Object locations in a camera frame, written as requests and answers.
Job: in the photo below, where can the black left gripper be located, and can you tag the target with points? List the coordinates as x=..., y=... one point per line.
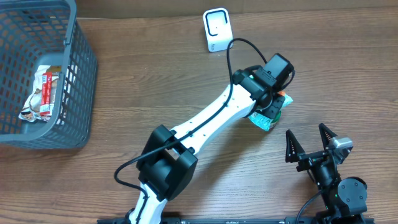
x=277, y=107

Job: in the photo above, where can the green lid jar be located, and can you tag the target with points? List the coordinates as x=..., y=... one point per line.
x=273, y=123

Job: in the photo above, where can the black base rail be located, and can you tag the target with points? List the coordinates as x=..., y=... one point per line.
x=286, y=220

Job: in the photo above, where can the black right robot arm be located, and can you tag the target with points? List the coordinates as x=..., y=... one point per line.
x=344, y=199

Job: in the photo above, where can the brown white snack bag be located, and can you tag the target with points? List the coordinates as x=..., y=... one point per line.
x=40, y=103

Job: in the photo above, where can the white barcode scanner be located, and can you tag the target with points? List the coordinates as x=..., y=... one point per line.
x=217, y=29

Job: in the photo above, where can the grey plastic mesh basket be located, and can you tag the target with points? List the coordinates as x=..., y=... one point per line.
x=41, y=34

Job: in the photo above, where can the teal orange snack packet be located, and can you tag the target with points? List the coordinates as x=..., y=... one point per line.
x=263, y=122

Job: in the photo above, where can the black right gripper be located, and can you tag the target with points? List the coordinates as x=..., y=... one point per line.
x=292, y=155

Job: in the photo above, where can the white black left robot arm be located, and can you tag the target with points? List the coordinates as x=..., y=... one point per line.
x=169, y=157

